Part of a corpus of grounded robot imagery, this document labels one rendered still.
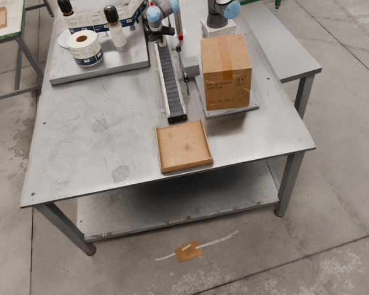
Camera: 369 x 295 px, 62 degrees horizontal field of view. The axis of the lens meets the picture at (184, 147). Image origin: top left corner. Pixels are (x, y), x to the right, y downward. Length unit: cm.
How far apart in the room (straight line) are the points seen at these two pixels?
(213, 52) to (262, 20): 88
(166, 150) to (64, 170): 55
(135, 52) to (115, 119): 57
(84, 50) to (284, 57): 129
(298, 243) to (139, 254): 109
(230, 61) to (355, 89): 188
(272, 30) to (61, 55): 150
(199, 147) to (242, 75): 43
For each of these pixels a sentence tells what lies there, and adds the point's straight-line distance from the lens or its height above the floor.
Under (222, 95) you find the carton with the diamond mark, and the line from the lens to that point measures 169.
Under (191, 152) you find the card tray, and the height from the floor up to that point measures 83.
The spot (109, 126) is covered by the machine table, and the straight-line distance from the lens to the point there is 184.
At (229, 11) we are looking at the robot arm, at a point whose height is 108.
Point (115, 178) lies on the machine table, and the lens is 161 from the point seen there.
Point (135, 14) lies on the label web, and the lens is 249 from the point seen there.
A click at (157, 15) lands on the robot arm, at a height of 122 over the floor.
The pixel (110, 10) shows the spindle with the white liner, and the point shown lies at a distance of 215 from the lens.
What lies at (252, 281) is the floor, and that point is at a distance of 219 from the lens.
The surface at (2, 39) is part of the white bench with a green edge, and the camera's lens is 326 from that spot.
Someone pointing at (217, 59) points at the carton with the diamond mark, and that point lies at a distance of 166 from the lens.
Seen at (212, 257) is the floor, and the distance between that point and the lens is 223.
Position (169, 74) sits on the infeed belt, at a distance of 199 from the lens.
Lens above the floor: 212
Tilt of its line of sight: 52 degrees down
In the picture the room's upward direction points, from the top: 11 degrees counter-clockwise
